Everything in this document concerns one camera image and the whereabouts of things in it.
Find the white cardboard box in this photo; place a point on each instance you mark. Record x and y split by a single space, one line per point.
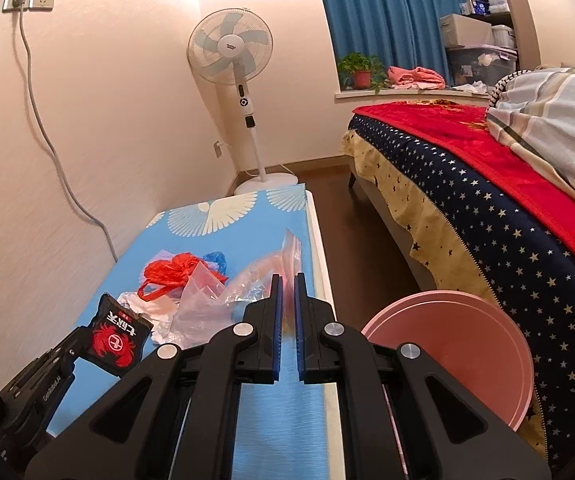
465 30

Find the white lidded container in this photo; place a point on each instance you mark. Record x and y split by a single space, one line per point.
503 37

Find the stack of white packets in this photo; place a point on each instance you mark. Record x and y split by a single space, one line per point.
492 1

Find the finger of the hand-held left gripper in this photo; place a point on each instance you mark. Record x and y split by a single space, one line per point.
78 340

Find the bed with starry blanket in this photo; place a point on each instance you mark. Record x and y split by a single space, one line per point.
507 250

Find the black snack packet red crab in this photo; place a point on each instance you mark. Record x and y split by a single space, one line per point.
117 340

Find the clear plastic bag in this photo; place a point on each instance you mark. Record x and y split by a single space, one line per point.
200 305

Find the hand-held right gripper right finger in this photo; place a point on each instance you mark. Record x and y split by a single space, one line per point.
298 320

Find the black white checked cloth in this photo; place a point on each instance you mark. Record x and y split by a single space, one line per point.
498 89

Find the red plastic bag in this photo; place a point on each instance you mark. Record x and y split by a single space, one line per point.
172 270

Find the potted green plant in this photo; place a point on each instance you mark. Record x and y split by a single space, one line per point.
362 78

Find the white crumpled cloth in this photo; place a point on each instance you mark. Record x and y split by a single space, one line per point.
470 87

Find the clear zip bag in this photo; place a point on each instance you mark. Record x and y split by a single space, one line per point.
262 270

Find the blue feather-print table cover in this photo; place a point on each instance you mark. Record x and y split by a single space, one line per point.
227 240

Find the blue plastic shoe cover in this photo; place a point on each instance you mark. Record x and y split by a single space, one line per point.
216 260

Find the wooden wall shelf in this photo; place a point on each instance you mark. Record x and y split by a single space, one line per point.
517 5

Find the pale striped quilt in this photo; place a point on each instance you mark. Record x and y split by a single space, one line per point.
552 110

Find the small wall outlet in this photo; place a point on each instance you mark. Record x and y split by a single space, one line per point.
216 149

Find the clear storage bin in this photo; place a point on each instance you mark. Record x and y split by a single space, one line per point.
477 65

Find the red blanket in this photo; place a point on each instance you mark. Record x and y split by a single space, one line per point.
467 145

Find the white windowsill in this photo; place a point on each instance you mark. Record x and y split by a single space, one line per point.
367 95

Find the white table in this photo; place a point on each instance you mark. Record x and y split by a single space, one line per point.
320 260

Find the blue curtain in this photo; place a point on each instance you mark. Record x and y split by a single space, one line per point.
382 10

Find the white standing fan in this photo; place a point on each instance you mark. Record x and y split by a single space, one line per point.
231 47

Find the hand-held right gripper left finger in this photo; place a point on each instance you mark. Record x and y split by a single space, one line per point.
277 320

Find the pink folded cloth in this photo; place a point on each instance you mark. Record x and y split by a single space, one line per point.
415 76

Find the crumpled white paper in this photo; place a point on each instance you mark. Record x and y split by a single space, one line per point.
140 306

